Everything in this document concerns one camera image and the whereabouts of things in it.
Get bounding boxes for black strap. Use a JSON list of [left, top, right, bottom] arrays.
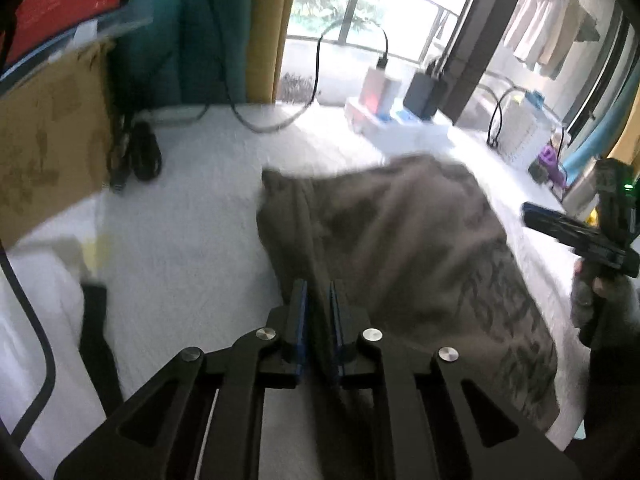
[[78, 282, 125, 418]]

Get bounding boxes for right hand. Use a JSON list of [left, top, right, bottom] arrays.
[[570, 259, 639, 336]]

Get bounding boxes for white power strip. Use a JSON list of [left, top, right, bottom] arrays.
[[344, 98, 450, 155]]

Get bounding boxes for yellow curtain left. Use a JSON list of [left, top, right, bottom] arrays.
[[245, 0, 293, 104]]

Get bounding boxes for stainless steel tumbler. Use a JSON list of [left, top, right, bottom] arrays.
[[562, 166, 597, 219]]

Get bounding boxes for teal curtain left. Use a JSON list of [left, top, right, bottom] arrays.
[[108, 0, 252, 112]]

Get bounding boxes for white folded cloth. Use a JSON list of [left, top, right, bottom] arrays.
[[0, 238, 109, 480]]

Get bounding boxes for white perforated basket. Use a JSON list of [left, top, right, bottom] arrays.
[[497, 98, 555, 171]]

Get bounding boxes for yellow curtain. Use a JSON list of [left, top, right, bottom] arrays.
[[245, 0, 293, 104], [608, 90, 640, 177]]

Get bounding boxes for white charger adapter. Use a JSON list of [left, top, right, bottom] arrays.
[[359, 68, 401, 118]]

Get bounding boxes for brown cardboard box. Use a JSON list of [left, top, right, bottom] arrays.
[[1, 42, 113, 248]]

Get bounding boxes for dark grey t-shirt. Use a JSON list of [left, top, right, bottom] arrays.
[[257, 155, 560, 430]]

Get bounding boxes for coiled black cable bundle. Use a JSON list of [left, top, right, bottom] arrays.
[[110, 119, 164, 194]]

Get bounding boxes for blue cap in basket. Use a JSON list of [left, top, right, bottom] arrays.
[[521, 91, 546, 112]]

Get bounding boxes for hanging pink clothes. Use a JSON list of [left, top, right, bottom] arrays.
[[502, 0, 601, 80]]

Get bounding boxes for black charger adapter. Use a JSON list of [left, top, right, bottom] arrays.
[[402, 72, 448, 120]]

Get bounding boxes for red screen tablet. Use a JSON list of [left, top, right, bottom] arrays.
[[0, 0, 132, 74]]

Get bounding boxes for purple toy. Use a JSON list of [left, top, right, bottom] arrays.
[[537, 144, 567, 188]]

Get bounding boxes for black thick cable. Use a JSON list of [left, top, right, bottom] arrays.
[[0, 246, 58, 449]]

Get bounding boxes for yellow curtain right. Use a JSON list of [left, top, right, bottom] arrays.
[[608, 90, 640, 177]]

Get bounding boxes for black cable on white charger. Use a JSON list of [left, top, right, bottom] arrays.
[[219, 18, 391, 135]]

